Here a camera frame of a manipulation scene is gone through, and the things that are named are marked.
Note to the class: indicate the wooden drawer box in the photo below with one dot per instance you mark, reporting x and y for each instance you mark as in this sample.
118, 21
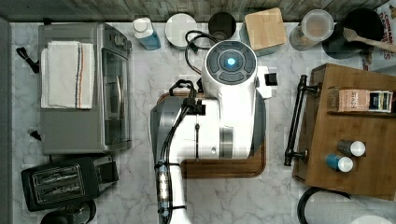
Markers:
373, 174

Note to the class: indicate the white striped folded towel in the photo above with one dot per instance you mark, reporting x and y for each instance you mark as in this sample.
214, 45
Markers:
67, 75

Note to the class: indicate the red and white box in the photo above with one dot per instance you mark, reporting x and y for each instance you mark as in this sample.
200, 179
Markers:
374, 58

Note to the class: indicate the black cup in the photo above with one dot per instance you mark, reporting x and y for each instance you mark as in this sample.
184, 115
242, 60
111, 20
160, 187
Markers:
222, 25

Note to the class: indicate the clear jar with cereal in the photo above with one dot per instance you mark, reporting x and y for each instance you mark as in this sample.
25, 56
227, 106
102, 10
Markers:
316, 26

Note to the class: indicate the black paper towel holder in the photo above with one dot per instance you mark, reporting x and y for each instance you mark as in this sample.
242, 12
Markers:
306, 196

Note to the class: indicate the wooden cutting board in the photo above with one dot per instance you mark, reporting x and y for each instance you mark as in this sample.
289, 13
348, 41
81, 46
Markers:
224, 166

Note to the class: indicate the black two-slot toaster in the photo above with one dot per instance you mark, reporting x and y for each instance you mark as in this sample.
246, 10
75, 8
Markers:
68, 182

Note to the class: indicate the white paper towel roll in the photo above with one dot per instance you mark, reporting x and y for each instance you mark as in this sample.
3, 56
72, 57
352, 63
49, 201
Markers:
329, 208

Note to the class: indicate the teal canister with wooden lid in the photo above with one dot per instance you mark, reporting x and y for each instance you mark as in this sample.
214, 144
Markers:
264, 31

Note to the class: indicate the black round appliance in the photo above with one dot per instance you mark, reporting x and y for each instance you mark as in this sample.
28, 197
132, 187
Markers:
82, 213

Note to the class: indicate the black drawer handle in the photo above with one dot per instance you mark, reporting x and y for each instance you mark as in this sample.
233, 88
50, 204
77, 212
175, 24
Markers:
302, 89

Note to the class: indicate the silver toaster oven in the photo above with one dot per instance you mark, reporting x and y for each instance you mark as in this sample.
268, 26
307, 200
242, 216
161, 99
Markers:
106, 126

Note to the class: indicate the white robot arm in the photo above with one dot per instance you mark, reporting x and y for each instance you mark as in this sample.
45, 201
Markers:
226, 123

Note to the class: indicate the grey salt shaker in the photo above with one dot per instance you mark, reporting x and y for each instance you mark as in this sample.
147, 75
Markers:
351, 148

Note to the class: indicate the blue pepper shaker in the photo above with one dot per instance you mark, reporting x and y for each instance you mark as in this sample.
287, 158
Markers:
339, 163

